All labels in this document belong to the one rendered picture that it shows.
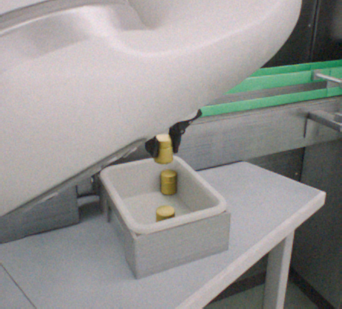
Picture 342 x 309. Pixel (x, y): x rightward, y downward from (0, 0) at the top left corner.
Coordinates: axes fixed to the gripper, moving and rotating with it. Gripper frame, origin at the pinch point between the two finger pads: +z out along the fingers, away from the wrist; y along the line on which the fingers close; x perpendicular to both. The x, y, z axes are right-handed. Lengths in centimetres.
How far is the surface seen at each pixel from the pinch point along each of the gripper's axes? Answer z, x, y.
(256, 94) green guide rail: 5.0, -16.2, -33.6
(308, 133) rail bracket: 16, -10, -50
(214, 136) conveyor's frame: 12.3, -12.4, -20.6
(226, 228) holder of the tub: 8.9, 14.7, -6.0
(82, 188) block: 10.8, -4.0, 13.6
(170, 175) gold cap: 12.1, -3.0, -4.4
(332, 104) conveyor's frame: 9, -12, -58
